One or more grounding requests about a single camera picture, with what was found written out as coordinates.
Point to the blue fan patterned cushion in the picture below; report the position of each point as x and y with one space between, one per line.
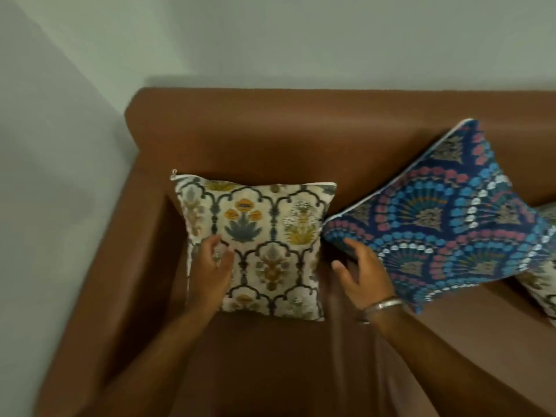
456 221

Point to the person's right thumb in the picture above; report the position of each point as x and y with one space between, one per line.
341 275

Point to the brown leather sofa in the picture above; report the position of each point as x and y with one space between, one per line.
282 138

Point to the person's right forearm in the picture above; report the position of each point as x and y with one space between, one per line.
434 356

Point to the white floral patterned cushion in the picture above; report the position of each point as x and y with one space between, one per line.
543 295
278 238

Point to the person's left forearm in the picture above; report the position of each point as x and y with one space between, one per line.
165 364

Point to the person's right hand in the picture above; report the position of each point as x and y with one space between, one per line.
369 280

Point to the person's left hand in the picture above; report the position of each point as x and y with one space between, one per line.
206 277

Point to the person's left fingers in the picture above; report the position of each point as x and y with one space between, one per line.
219 256

